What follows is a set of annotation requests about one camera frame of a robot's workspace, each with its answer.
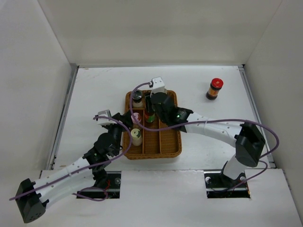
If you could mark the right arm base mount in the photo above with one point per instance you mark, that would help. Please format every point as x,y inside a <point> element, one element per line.
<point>219,186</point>

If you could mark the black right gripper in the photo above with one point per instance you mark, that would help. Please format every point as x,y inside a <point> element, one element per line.
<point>151,94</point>

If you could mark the green label red sauce bottle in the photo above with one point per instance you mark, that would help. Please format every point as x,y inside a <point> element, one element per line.
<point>149,116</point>

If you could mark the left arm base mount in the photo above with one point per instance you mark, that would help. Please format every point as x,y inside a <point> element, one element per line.
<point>105,189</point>

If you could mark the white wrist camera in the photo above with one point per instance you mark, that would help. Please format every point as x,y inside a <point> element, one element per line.
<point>157,85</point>
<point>104,118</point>

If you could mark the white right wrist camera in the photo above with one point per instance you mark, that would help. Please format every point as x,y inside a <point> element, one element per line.
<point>157,85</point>

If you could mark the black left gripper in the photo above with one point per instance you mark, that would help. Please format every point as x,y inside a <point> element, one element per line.
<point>124,118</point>

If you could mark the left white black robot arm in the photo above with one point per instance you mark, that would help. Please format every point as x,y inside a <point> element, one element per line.
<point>33,198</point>

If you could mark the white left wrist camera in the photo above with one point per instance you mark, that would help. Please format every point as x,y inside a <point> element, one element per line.
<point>104,118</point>

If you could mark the red cap dark sauce jar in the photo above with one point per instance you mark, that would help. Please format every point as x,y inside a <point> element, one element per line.
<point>215,86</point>

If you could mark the brown wicker divided basket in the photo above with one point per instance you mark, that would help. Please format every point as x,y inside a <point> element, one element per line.
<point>160,144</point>

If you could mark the salt grinder black top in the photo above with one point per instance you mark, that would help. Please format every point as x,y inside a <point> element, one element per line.
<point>137,99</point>

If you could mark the small black cap pepper shaker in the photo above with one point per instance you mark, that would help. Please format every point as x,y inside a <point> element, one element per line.
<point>148,104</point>

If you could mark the pink cap spice shaker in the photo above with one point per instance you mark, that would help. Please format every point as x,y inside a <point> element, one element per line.
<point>136,118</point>

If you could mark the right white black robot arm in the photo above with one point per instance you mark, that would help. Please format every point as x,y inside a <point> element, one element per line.
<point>245,137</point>

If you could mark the yellow cap spice shaker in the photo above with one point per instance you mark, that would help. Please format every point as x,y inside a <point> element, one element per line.
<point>137,138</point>

